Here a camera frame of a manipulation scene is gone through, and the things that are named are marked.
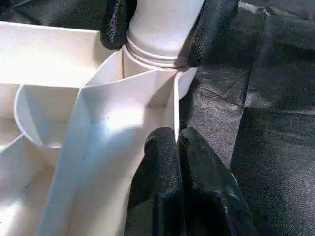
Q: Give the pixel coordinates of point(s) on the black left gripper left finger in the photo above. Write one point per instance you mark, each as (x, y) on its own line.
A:
(157, 187)

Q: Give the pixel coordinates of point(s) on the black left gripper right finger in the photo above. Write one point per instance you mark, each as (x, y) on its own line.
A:
(209, 196)

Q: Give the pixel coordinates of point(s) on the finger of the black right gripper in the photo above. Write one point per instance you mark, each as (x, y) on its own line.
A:
(117, 22)
(211, 29)

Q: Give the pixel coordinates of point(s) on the white plastic table leg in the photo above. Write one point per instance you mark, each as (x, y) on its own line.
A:
(165, 29)

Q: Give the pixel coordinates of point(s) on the white plastic table top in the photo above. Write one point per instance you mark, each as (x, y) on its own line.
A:
(64, 108)

